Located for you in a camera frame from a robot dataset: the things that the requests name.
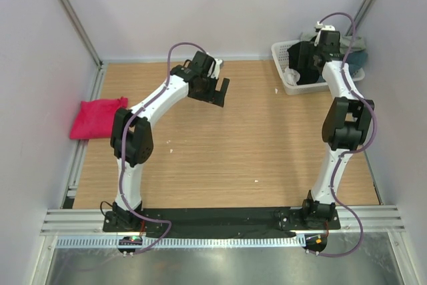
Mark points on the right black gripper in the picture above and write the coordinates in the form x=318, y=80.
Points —
x=309, y=48

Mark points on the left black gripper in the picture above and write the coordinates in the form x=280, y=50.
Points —
x=214, y=97

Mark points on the black t shirt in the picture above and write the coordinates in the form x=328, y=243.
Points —
x=301, y=59

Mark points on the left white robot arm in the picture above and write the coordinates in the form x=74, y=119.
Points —
x=132, y=134

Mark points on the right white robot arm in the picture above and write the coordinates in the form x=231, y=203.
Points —
x=344, y=130

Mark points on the white t shirt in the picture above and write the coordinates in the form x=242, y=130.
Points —
x=291, y=76

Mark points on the white laundry basket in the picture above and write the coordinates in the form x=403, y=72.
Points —
x=280, y=57

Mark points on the teal blue t shirt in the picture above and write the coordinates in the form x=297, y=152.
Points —
x=356, y=60

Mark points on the grey t shirt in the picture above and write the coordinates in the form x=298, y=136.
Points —
x=357, y=45

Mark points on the folded pink t shirt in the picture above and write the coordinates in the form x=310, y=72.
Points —
x=95, y=118

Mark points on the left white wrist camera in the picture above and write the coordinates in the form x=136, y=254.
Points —
x=215, y=69

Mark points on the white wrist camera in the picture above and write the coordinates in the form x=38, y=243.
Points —
x=215, y=69
x=320, y=26

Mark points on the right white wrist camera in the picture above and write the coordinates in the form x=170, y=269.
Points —
x=320, y=26

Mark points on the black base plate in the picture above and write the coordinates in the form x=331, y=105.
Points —
x=221, y=223

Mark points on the aluminium frame rail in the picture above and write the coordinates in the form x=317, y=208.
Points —
x=369, y=218

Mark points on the slotted cable duct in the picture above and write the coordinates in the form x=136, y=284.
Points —
x=122, y=242

